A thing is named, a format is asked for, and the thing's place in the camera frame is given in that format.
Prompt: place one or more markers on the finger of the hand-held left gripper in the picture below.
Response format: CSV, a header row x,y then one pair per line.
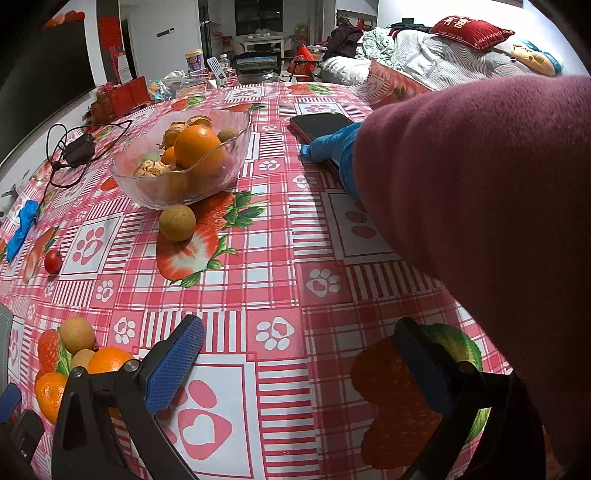
x,y
8,401

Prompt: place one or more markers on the dark rectangular box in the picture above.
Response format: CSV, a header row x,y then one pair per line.
x,y
256,67

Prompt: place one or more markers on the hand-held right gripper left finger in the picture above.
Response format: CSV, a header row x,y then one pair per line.
x,y
173,364

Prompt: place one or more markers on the white side table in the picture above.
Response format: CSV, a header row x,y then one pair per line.
x,y
263,42

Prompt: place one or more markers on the peeled tangerine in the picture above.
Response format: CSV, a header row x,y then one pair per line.
x,y
150,168
199,122
171,134

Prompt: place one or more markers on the blue cloth glove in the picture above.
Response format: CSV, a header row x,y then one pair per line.
x,y
23,226

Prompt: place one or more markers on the person's right hand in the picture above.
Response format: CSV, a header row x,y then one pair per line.
x,y
337,147

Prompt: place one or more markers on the small tangerine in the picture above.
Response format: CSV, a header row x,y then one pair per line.
x,y
168,155

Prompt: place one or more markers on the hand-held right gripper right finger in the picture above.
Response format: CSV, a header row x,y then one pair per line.
x,y
420,364

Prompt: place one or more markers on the red embroidered pillow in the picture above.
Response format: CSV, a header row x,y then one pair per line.
x,y
471,30

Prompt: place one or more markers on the plastic tub with purple label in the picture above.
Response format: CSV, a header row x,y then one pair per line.
x,y
194,60

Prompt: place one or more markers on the yellow and blue plush toy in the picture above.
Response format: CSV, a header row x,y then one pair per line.
x,y
538,55

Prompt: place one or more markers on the pile of snack packets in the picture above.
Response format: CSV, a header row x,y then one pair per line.
x,y
180,85

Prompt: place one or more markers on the grey quilted blanket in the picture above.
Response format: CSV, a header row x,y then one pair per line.
x,y
438,60

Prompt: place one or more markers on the person's right forearm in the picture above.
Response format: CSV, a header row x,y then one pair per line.
x,y
485,184

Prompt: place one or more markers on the red cherry tomato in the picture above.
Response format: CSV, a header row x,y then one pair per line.
x,y
53,261

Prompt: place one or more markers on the pile of dark clothes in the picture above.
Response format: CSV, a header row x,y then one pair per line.
x,y
344,39

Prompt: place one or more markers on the stack of red gift boxes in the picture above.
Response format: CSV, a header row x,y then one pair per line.
x,y
124,97

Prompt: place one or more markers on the black smartphone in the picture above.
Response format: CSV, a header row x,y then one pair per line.
x,y
318,124

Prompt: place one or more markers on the large orange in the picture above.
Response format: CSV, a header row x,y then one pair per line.
x,y
196,145

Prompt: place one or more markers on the black television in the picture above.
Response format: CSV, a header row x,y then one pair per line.
x,y
46,69

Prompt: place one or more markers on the clear glass bowl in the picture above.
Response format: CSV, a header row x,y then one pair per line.
x,y
217,177

